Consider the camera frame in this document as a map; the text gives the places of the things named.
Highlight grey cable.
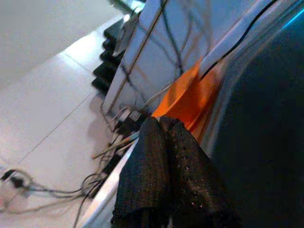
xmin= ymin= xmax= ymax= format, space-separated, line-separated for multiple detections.
xmin=0 ymin=173 xmax=107 ymax=214

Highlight wooden chopstick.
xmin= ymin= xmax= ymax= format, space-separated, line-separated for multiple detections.
xmin=91 ymin=136 xmax=138 ymax=160
xmin=108 ymin=132 xmax=140 ymax=147

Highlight black cable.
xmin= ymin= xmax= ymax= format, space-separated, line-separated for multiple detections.
xmin=161 ymin=0 xmax=185 ymax=74
xmin=200 ymin=0 xmax=278 ymax=80

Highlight white cable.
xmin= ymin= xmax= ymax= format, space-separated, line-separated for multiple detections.
xmin=144 ymin=80 xmax=177 ymax=105

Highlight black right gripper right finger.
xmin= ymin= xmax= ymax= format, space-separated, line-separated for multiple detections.
xmin=161 ymin=116 xmax=241 ymax=228

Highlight orange bowl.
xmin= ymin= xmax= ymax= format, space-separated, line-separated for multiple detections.
xmin=151 ymin=56 xmax=223 ymax=145

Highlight flat silver device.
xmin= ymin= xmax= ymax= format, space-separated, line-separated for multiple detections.
xmin=114 ymin=14 xmax=141 ymax=57

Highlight black labelled power adapter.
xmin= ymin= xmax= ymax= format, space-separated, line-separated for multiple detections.
xmin=111 ymin=105 xmax=152 ymax=141

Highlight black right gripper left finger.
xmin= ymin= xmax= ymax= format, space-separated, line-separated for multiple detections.
xmin=111 ymin=116 xmax=172 ymax=228

